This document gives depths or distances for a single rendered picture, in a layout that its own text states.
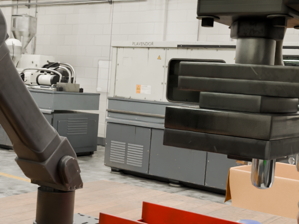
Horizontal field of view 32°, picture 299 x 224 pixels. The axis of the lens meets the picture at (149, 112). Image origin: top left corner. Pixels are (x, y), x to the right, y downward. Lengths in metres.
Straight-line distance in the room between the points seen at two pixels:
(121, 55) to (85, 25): 3.34
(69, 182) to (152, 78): 5.39
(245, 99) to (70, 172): 0.44
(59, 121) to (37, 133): 6.65
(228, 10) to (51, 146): 0.43
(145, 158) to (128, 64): 1.18
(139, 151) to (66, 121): 1.64
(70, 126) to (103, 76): 2.01
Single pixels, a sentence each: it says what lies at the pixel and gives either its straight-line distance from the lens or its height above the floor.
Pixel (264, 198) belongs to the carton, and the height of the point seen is 0.60.
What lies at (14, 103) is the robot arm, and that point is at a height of 1.12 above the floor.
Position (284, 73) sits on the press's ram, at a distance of 0.45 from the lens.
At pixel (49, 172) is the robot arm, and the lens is 0.82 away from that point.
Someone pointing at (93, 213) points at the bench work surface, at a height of 0.90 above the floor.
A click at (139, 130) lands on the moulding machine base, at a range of 6.27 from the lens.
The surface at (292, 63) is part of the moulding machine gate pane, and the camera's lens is 5.30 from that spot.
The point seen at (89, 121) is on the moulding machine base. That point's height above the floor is 0.54.
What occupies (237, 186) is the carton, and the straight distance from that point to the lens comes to 2.94.
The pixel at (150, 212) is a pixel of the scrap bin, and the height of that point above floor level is 0.94.
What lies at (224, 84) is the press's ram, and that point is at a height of 1.16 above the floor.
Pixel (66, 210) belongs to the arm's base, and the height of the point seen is 0.94.
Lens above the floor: 1.16
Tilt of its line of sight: 3 degrees down
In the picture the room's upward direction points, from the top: 4 degrees clockwise
